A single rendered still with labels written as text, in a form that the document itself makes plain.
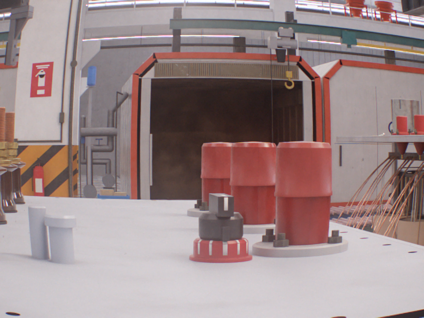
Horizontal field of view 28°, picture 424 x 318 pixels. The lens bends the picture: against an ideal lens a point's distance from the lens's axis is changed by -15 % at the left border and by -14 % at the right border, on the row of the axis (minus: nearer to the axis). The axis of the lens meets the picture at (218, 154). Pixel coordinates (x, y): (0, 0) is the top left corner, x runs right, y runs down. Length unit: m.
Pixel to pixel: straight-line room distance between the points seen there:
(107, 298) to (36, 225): 0.26
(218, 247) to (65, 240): 0.19
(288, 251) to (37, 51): 10.74
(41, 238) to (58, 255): 0.03
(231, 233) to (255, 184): 0.38
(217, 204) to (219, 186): 0.71
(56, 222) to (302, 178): 0.31
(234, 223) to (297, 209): 0.09
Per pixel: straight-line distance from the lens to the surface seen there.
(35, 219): 1.00
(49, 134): 11.67
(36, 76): 11.72
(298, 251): 1.09
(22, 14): 1.41
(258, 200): 1.43
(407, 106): 4.39
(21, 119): 11.70
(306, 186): 1.11
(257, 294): 0.81
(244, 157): 1.43
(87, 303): 0.73
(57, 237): 0.98
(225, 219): 1.05
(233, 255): 1.06
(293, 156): 1.11
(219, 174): 1.75
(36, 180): 11.53
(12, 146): 1.95
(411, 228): 4.00
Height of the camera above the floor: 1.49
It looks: 1 degrees down
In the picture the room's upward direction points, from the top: straight up
